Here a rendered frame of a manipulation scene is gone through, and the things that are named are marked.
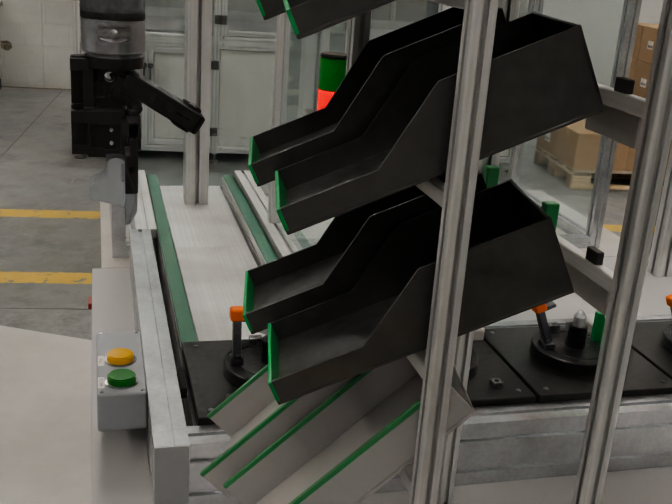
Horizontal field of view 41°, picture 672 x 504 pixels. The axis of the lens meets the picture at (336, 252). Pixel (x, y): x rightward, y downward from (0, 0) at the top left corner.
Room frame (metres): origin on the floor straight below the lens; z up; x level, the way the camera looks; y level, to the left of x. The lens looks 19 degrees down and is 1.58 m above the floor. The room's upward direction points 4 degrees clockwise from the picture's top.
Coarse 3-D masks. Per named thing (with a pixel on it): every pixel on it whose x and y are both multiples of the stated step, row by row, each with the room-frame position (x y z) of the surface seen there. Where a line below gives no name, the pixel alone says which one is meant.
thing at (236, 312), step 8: (232, 312) 1.17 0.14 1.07; (240, 312) 1.17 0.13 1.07; (232, 320) 1.17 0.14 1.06; (240, 320) 1.17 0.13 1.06; (232, 328) 1.18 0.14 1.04; (240, 328) 1.18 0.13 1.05; (232, 336) 1.18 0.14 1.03; (240, 336) 1.18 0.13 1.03; (232, 344) 1.18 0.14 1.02; (240, 344) 1.18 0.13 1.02; (232, 352) 1.18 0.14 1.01; (240, 352) 1.18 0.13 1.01
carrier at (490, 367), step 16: (480, 336) 1.37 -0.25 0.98; (480, 352) 1.32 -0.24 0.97; (480, 368) 1.26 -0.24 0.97; (496, 368) 1.26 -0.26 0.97; (480, 384) 1.20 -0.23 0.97; (512, 384) 1.21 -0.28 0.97; (480, 400) 1.16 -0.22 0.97; (496, 400) 1.16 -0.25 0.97; (512, 400) 1.17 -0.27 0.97; (528, 400) 1.18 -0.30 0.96
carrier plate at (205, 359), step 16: (192, 352) 1.24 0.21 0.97; (208, 352) 1.25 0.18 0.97; (224, 352) 1.25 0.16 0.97; (192, 368) 1.19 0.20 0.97; (208, 368) 1.19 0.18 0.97; (192, 384) 1.14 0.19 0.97; (208, 384) 1.14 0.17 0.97; (224, 384) 1.15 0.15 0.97; (192, 400) 1.11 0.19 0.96; (208, 400) 1.10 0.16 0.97
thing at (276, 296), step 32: (416, 192) 1.00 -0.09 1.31; (352, 224) 0.99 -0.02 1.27; (384, 224) 0.87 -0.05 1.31; (288, 256) 0.98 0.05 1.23; (320, 256) 0.99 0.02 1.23; (352, 256) 0.86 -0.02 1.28; (256, 288) 0.97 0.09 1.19; (288, 288) 0.94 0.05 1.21; (320, 288) 0.86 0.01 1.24; (256, 320) 0.85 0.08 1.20
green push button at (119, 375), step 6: (114, 372) 1.16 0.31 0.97; (120, 372) 1.16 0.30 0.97; (126, 372) 1.16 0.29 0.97; (132, 372) 1.16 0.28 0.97; (108, 378) 1.14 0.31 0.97; (114, 378) 1.14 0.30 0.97; (120, 378) 1.14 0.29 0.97; (126, 378) 1.14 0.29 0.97; (132, 378) 1.14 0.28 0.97; (114, 384) 1.13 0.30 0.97; (120, 384) 1.13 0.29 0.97; (126, 384) 1.13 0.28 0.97
